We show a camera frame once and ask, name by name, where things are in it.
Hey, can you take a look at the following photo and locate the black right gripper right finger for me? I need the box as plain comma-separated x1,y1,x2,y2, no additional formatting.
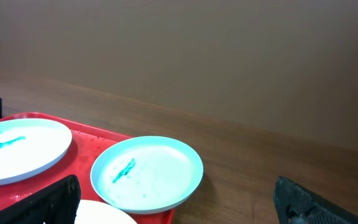
273,176,358,224

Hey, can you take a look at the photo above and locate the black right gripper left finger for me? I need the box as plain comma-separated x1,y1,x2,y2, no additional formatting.
0,175,81,224

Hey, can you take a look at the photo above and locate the white plate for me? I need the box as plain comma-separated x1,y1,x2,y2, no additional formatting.
74,200,137,224

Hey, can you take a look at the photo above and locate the light blue plate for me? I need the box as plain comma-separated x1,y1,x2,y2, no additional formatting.
0,118,73,185
90,136,204,215

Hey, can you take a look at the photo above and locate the red plastic tray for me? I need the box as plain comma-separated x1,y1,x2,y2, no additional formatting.
0,112,176,224

